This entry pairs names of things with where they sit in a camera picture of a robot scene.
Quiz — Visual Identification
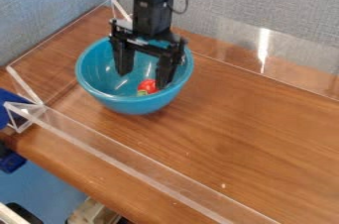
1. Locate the blue bowl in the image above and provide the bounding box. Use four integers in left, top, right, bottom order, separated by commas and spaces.
75, 38, 195, 115

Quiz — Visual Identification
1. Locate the blue clamp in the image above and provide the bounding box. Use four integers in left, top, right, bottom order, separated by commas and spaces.
0, 87, 31, 173

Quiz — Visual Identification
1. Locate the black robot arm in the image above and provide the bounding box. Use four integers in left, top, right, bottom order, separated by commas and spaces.
108, 0, 187, 89

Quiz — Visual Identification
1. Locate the white and black object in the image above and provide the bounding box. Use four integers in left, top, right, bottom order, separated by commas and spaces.
0, 202, 44, 224

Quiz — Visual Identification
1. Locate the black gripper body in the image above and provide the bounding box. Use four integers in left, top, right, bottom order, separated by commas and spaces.
110, 0, 186, 59

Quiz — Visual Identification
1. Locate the beige object under table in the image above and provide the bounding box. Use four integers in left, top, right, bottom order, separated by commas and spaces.
67, 197, 122, 224

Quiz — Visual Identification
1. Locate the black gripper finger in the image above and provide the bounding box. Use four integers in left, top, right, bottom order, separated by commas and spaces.
112, 41, 135, 76
156, 54, 182, 89

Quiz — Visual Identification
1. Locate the clear acrylic barrier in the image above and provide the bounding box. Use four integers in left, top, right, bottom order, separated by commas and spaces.
0, 6, 339, 224

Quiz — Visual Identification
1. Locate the red strawberry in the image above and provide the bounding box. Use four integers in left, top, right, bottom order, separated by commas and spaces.
136, 79, 159, 96

